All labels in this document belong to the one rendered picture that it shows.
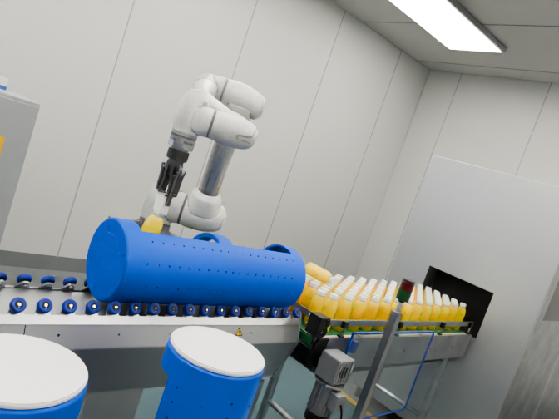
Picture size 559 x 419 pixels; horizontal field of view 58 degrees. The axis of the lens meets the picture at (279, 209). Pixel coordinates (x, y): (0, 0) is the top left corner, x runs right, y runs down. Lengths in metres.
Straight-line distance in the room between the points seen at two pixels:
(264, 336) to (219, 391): 0.85
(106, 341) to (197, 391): 0.49
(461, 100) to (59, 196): 4.93
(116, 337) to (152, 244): 0.32
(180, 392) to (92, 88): 3.50
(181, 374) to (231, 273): 0.62
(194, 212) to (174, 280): 0.74
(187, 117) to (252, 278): 0.68
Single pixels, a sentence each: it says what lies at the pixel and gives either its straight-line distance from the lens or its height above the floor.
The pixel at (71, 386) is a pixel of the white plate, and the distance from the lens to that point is 1.15.
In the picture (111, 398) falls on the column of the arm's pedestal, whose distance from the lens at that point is 2.74.
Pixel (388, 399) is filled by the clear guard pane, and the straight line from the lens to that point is 3.02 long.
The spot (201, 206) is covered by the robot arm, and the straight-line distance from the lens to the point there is 2.45.
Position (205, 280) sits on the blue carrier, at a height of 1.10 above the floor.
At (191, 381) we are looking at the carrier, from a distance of 1.39.
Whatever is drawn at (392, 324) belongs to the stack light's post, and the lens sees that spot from 2.47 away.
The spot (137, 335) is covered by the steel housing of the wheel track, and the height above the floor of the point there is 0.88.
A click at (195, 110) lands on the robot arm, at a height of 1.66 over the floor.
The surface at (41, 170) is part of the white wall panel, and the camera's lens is 4.59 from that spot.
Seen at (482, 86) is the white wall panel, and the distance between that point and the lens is 6.99.
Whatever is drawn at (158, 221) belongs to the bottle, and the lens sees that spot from 1.81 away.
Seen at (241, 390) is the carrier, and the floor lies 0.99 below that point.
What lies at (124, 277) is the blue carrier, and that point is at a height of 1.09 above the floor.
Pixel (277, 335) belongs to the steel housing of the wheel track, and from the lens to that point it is 2.27.
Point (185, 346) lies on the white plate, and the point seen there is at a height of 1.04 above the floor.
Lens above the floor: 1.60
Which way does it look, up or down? 6 degrees down
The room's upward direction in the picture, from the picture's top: 19 degrees clockwise
